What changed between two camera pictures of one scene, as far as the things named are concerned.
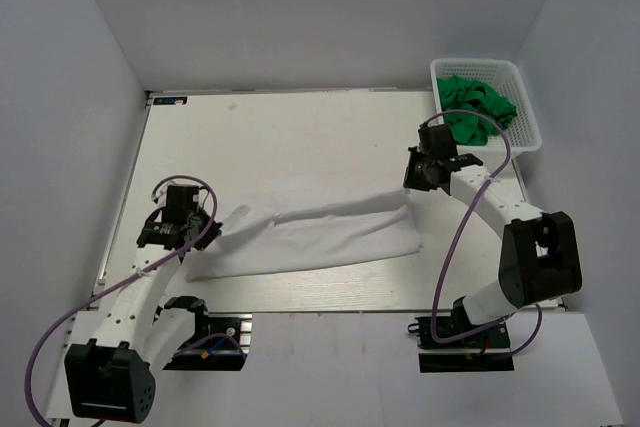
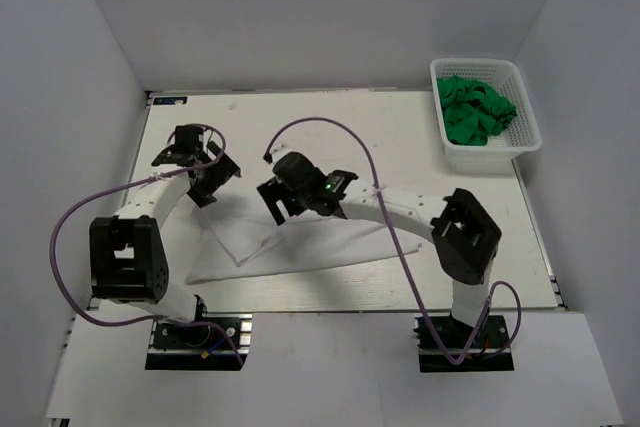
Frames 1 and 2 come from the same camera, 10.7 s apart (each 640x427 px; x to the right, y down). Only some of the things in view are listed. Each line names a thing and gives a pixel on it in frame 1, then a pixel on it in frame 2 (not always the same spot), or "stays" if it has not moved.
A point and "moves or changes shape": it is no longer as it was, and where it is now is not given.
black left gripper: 211,237 -> 223,171
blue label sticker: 170,100 stays
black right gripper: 411,181 -> 273,191
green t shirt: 457,93 stays
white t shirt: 250,245 moves or changes shape
